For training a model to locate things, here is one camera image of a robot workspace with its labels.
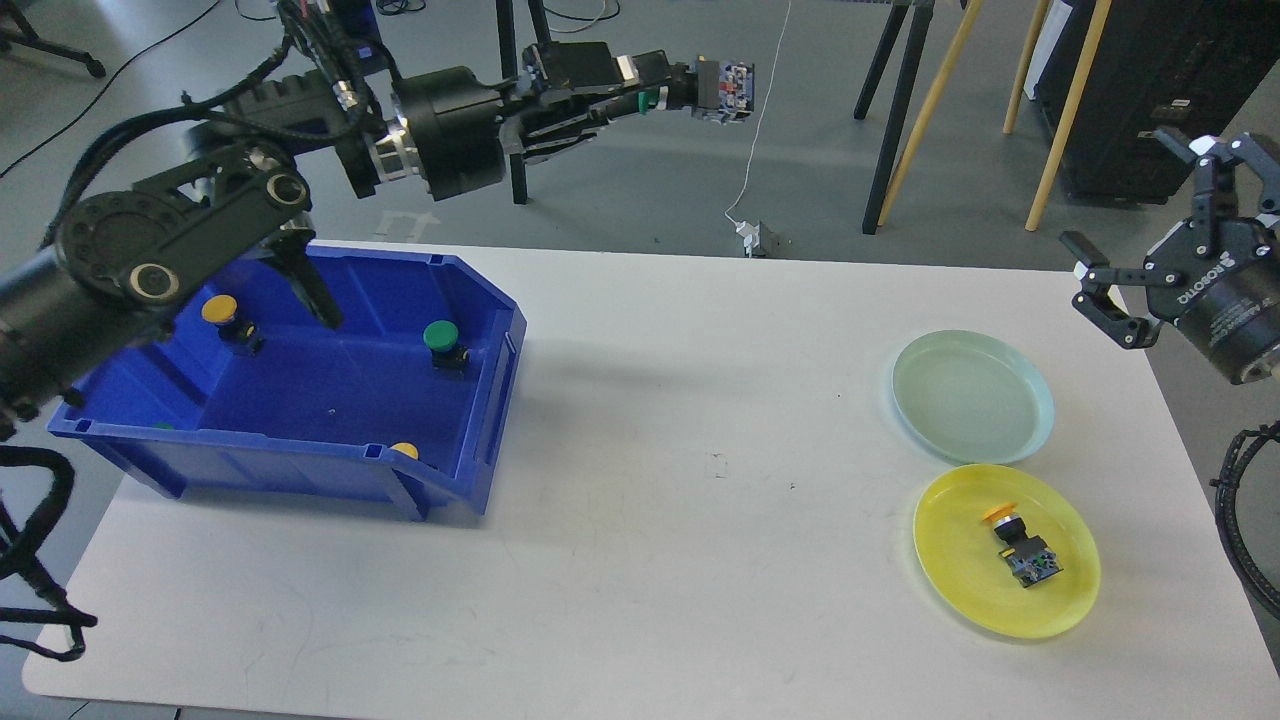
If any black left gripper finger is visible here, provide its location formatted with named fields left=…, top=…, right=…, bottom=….
left=521, top=42, right=700, bottom=106
left=506, top=95, right=640, bottom=164

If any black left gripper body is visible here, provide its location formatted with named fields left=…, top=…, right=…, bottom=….
left=385, top=67, right=529, bottom=202

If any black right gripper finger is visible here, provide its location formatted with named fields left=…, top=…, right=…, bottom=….
left=1060, top=231, right=1166, bottom=350
left=1155, top=126, right=1279, bottom=225

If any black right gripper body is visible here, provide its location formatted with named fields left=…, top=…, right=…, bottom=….
left=1144, top=217, right=1279, bottom=386

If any green push button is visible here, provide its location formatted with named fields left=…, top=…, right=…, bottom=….
left=636, top=59, right=755, bottom=124
left=422, top=319, right=470, bottom=372

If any yellow push button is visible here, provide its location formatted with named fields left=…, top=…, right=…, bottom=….
left=200, top=293, right=265, bottom=357
left=389, top=442, right=420, bottom=460
left=983, top=502, right=1062, bottom=589

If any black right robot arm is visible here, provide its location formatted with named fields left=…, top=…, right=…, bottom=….
left=1060, top=126, right=1279, bottom=386

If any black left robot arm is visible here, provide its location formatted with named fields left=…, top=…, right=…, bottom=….
left=1, top=1, right=754, bottom=438

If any pale green plate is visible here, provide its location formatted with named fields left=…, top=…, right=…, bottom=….
left=890, top=329, right=1056, bottom=465

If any yellow plate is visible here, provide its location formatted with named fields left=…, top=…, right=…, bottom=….
left=911, top=464, right=1102, bottom=641

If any yellow push button front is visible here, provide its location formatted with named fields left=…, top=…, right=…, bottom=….
left=389, top=442, right=420, bottom=460

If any black tripod left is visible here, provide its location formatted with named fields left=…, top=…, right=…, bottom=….
left=495, top=1, right=563, bottom=206

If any black tripod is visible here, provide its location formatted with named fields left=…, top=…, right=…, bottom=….
left=852, top=1, right=934, bottom=234
left=495, top=1, right=563, bottom=206

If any black equipment case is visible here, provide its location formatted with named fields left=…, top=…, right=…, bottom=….
left=1059, top=1, right=1279, bottom=204

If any blue plastic bin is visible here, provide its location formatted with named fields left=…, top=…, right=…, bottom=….
left=47, top=246, right=527, bottom=521

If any black tripod right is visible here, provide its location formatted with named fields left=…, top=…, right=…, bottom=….
left=852, top=1, right=934, bottom=234

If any white cable with plug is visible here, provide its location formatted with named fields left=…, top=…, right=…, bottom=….
left=724, top=0, right=794, bottom=259

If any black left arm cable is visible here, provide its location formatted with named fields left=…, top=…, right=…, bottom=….
left=0, top=445, right=99, bottom=664

